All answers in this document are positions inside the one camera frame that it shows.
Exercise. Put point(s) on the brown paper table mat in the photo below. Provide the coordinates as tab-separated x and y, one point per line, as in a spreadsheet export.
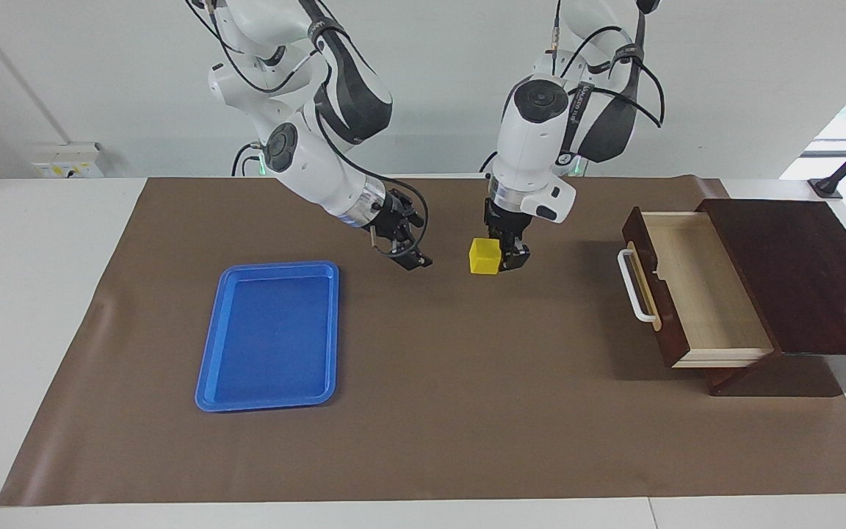
467	367

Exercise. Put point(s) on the yellow cube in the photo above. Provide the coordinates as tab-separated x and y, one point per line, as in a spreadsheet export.
485	257

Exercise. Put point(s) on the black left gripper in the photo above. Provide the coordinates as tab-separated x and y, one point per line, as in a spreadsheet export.
512	222

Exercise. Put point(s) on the dark wooden cabinet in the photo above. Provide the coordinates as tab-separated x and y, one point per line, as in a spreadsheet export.
812	294

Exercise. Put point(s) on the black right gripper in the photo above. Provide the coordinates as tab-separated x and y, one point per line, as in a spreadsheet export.
392	217

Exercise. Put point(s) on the white wall power socket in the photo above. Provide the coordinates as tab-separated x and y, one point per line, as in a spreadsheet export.
63	165

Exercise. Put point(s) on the blue plastic tray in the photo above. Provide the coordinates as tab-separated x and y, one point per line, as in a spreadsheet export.
269	338

